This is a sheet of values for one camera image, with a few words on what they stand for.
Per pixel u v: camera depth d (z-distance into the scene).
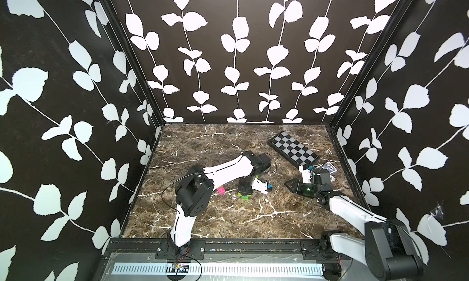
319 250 0.73
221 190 0.90
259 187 0.76
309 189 0.76
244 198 0.86
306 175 0.81
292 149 1.04
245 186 0.76
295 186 0.79
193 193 0.49
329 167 0.98
